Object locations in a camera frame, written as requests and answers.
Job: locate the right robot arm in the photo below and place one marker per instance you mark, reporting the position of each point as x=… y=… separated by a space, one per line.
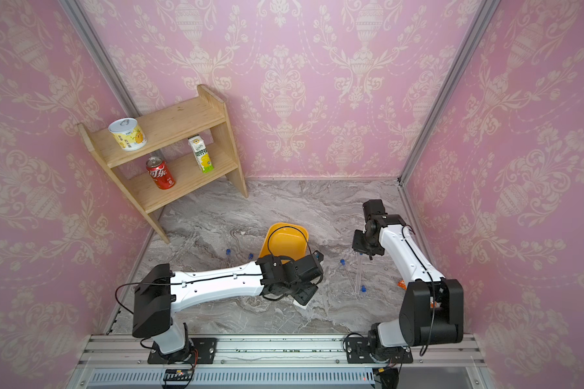
x=432 y=310

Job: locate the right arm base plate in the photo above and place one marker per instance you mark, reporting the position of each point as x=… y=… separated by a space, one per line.
x=359 y=351

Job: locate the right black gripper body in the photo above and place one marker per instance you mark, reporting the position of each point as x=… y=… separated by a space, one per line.
x=362 y=243

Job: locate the yellow plastic basin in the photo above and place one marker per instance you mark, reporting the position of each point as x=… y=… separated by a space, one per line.
x=285 y=239

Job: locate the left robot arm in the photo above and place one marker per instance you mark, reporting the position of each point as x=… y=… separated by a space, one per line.
x=163 y=293

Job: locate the green white juice carton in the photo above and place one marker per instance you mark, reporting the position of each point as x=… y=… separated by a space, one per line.
x=201 y=154

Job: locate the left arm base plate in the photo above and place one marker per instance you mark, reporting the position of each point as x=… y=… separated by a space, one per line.
x=199 y=351

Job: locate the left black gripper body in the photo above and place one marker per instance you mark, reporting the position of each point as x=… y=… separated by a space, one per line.
x=303 y=292

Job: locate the white wiping cloth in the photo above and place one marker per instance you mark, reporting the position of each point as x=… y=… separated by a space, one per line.
x=301 y=304

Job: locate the aluminium front rail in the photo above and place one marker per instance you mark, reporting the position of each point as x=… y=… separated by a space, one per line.
x=277 y=361

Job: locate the red cola can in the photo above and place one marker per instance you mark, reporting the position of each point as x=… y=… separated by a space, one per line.
x=160 y=173

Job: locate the yellow white tin can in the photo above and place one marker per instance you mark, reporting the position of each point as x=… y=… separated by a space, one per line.
x=128 y=134

